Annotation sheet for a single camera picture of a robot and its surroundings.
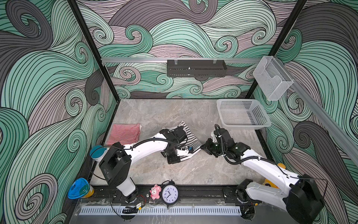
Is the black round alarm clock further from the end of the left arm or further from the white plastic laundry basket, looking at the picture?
the white plastic laundry basket

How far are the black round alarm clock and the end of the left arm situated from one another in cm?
15

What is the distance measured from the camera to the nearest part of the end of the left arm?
1.97ft

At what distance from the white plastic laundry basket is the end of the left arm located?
41 cm

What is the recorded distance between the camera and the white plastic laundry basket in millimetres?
1016

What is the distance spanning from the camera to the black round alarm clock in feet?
2.30

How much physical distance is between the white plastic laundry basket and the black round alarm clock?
0.53 m
